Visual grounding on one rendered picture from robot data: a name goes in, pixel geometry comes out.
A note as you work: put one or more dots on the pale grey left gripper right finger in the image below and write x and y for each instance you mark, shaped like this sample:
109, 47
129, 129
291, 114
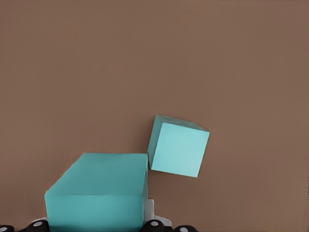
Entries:
157, 221

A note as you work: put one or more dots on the blue cube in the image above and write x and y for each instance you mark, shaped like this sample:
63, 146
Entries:
101, 193
179, 149

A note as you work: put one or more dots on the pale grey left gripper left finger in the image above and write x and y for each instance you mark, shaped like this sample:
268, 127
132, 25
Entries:
38, 224

